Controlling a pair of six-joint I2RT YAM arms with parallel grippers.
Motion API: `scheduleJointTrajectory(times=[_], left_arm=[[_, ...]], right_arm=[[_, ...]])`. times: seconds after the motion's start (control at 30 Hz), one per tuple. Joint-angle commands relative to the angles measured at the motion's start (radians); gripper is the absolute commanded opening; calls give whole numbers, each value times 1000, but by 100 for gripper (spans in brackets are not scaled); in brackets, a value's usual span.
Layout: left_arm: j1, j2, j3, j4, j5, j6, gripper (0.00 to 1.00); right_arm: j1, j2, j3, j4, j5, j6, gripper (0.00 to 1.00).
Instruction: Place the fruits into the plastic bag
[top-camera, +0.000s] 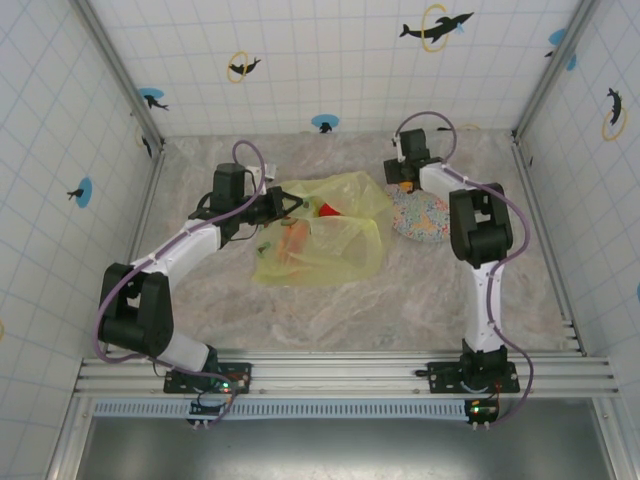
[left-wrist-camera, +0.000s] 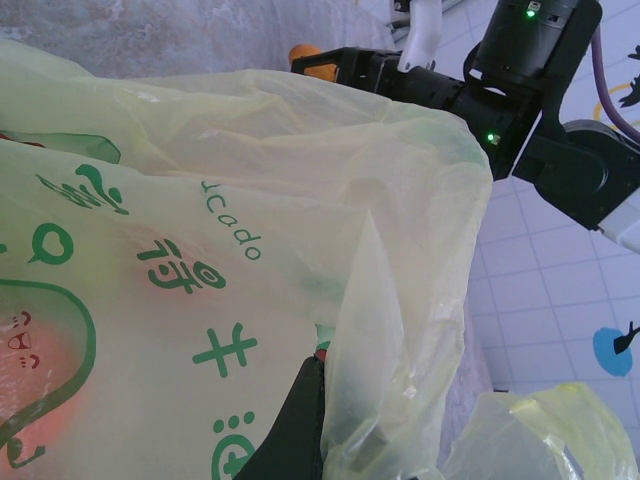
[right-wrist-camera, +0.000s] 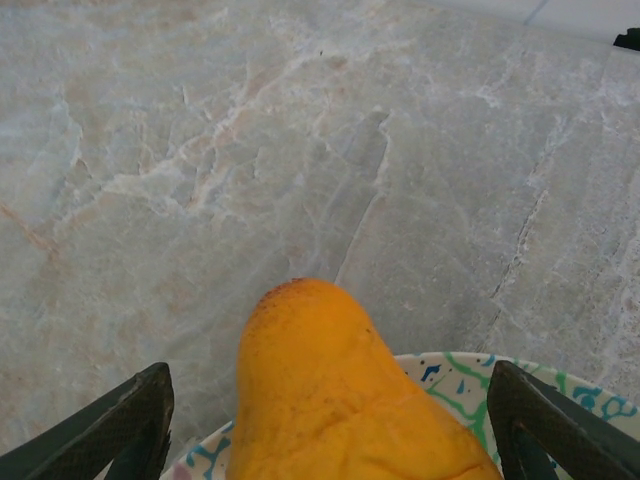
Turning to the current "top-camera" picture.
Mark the orange fruit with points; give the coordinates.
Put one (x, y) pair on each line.
(408, 187)

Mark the pink peach fruit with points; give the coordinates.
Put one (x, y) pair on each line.
(295, 242)

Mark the red fruit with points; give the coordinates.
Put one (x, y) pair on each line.
(330, 210)

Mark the yellow avocado print plastic bag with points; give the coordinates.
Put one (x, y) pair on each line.
(340, 250)

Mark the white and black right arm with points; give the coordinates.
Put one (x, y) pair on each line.
(440, 180)

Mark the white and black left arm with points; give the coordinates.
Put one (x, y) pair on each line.
(185, 245)

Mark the colourful patterned plate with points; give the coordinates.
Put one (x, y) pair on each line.
(425, 222)

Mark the blue circle fish sticker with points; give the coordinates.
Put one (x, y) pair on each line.
(557, 36)

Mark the small black controller board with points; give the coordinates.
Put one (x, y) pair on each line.
(482, 411)
(205, 410)

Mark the grey steel sheet panel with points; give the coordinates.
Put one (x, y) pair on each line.
(350, 450)

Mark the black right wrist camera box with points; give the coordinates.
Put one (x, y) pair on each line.
(414, 145)

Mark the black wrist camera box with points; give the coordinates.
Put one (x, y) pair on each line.
(414, 145)
(229, 181)

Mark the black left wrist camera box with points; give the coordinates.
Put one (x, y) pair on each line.
(229, 181)

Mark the aluminium side rail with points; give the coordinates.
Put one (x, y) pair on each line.
(145, 210)
(550, 250)

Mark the aluminium rail beam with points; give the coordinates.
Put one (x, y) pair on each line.
(340, 372)

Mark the aluminium frame post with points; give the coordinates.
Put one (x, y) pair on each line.
(555, 70)
(120, 75)

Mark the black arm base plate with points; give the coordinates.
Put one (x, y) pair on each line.
(440, 372)
(175, 382)

